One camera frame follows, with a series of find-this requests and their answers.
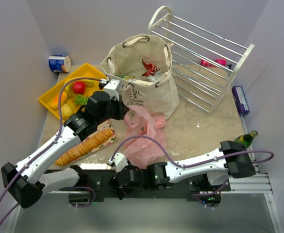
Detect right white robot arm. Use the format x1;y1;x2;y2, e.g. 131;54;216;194
107;141;256;200

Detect beige canvas tote bag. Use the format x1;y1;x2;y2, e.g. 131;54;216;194
100;34;179;118

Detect purple box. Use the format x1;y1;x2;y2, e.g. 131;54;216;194
232;86;250;116

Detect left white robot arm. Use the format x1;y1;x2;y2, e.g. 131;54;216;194
1;89;128;208

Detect orange toy mango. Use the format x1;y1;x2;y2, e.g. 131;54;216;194
50;91;67;109

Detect blue white tissue roll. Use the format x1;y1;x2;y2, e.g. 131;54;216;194
48;55;71;73

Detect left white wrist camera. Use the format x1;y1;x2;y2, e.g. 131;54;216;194
101;79;121;100

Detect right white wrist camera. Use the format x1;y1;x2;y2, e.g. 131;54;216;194
107;153;129;173

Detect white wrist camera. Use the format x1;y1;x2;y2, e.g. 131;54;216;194
107;153;129;173
101;79;121;100

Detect yellow toy lemon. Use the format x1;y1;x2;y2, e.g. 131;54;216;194
61;103;73;120

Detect black base frame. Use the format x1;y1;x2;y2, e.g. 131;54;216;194
44;167;231;207

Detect pink packet behind rack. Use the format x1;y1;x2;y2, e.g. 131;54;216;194
200;60;216;67

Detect row of round crackers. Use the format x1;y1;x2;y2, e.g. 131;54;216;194
55;129;115;166

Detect green toy grapes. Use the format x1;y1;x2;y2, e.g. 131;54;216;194
74;94;88;105

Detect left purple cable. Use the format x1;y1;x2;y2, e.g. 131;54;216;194
0;77;108;233

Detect white metal rack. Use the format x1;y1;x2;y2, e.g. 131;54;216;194
148;6;255;115

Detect red white snack packet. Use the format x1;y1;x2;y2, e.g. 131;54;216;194
142;60;164;83

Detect green glass bottle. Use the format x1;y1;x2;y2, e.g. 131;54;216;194
234;130;258;148

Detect floral rectangular plate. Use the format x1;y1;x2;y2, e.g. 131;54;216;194
82;120;117;155

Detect yellow toy banana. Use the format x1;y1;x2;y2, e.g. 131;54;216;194
64;78;95;98

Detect pink plastic bag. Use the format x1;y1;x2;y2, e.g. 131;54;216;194
123;105;167;168

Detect dark toy plum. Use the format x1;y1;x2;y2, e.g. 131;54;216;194
99;81;108;90

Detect green chips bag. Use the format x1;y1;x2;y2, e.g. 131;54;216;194
117;75;139;83

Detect red toy apple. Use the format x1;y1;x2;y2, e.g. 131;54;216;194
72;81;86;95

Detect yellow plastic tray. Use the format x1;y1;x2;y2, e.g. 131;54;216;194
39;63;106;122

